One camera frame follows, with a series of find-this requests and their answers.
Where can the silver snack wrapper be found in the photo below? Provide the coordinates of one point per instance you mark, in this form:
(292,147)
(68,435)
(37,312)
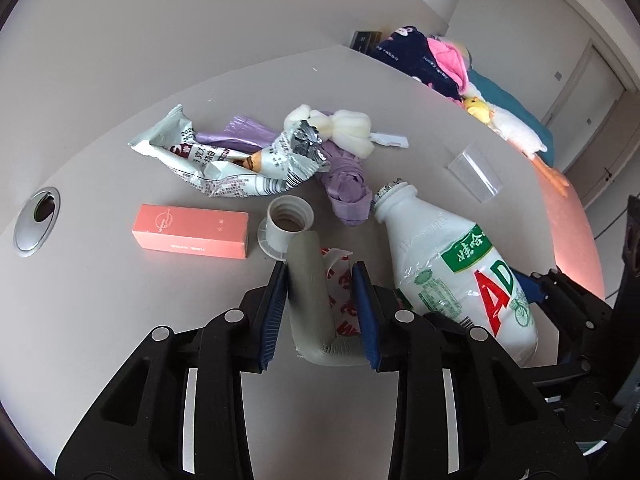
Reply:
(292,158)

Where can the black wall socket panel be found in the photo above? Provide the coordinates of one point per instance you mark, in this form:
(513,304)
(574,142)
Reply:
(365,41)

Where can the pink bed sheet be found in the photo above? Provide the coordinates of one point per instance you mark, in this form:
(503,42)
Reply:
(575,252)

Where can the white AD milk bottle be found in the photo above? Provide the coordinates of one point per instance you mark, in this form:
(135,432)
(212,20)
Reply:
(446,264)

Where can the clear plastic case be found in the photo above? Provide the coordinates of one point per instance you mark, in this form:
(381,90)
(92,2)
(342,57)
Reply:
(474,171)

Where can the white cotton knot toy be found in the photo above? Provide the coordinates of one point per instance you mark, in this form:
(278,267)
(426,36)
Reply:
(350,131)

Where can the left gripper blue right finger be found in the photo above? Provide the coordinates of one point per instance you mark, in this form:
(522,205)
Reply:
(369,313)

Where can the white door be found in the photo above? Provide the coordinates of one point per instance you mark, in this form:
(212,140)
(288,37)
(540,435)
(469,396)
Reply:
(595,48)

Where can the yellow duck plush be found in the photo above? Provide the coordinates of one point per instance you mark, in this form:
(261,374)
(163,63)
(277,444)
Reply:
(479,109)

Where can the white goose plush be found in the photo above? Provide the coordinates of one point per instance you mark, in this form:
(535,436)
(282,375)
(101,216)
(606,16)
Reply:
(524,139)

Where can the pink cardboard box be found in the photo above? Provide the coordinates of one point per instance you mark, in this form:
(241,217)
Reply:
(192,231)

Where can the navy pink clothes pile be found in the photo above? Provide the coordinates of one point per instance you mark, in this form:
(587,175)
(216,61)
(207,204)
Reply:
(437,64)

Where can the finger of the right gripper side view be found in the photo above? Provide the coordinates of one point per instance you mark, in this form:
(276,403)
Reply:
(527,284)

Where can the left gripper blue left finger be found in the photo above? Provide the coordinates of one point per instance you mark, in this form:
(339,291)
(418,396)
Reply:
(268,318)

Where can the silver desk grommet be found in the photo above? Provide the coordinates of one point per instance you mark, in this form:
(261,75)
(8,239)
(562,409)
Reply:
(36,221)

